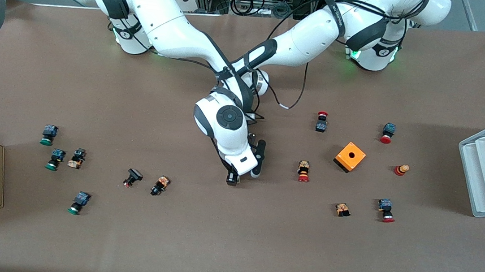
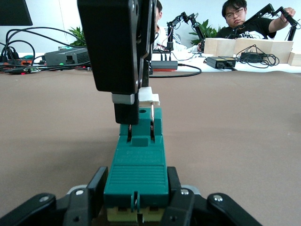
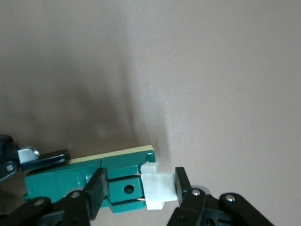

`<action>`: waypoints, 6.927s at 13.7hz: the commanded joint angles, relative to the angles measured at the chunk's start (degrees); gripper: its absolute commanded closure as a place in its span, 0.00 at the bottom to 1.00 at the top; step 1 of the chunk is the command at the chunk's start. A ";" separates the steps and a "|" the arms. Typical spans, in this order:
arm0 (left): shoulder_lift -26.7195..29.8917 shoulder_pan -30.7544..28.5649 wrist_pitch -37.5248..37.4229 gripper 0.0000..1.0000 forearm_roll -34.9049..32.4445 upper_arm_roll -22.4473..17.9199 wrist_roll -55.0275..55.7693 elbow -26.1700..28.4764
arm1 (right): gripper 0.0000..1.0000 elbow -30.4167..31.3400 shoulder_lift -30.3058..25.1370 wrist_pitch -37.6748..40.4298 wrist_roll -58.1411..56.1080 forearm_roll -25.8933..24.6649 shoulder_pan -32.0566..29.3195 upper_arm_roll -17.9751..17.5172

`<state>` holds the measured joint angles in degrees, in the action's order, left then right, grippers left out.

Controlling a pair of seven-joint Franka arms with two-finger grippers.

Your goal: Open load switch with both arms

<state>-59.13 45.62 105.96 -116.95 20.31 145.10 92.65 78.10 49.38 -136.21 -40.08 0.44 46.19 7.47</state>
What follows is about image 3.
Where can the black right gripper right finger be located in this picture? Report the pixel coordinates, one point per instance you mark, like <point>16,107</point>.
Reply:
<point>183,186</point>

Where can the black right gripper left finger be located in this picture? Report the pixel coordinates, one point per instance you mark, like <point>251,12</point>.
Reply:
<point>96,188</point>

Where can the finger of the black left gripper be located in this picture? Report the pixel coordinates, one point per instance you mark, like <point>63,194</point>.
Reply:
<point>47,160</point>

